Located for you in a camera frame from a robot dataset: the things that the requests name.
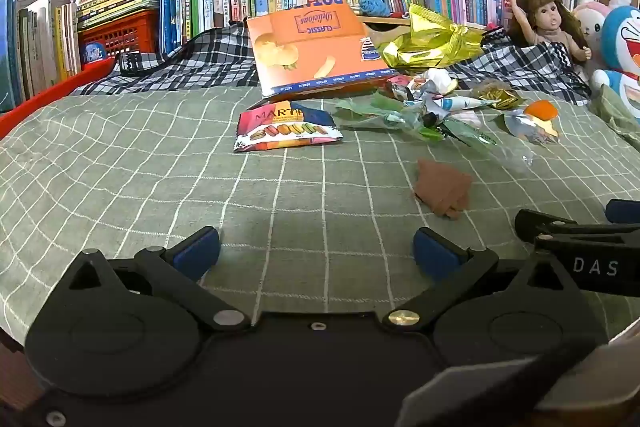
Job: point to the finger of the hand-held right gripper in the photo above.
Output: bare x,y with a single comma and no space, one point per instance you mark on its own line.
625,211
550,224

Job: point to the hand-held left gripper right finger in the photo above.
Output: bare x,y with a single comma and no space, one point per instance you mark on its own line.
435,253

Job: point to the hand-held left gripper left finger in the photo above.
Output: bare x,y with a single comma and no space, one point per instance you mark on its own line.
197,253

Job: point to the gold foil bag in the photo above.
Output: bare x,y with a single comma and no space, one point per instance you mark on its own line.
430,42

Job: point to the orange chip box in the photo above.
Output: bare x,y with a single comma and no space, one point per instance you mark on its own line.
310,52

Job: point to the row of beige-spined books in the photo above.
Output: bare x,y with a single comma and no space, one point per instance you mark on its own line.
35,52

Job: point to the brown folded cloth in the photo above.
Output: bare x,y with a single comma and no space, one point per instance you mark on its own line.
442,189

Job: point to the green grid bedsheet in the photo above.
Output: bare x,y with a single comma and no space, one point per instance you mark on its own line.
150,177

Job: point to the clear plastic wrapper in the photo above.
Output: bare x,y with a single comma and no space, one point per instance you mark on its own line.
495,149

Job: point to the orange silver wrapper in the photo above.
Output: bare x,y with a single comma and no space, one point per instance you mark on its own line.
537,117

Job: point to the small gold wrapper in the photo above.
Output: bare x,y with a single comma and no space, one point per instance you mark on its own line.
500,97

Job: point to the white blue crumpled wrapper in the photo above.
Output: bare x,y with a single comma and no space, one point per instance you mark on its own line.
435,104

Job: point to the macaron snack packet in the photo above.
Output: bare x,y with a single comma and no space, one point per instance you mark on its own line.
285,129

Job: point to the green translucent wrapper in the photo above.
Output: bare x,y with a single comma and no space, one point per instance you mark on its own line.
370,112

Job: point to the blue cat plush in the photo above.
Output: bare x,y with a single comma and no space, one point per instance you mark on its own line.
622,42

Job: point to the white crumpled tissue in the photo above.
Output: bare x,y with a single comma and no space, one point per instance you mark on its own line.
440,80

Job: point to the black white plaid blanket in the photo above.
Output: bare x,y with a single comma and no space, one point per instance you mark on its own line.
190,62

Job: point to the pink bunny plush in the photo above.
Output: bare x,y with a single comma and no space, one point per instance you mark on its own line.
590,19

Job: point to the brown-haired doll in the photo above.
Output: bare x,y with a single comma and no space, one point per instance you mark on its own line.
547,19

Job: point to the red plastic tray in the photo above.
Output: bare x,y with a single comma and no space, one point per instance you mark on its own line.
45,94

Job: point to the blue round tin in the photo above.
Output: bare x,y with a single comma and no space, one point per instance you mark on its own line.
94,53

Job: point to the red plastic crate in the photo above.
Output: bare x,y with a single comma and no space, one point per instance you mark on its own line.
130,32

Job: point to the wooden drawer shelf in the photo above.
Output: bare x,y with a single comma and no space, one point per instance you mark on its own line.
390,21

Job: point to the blue yarn ball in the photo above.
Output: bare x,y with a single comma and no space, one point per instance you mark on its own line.
375,7

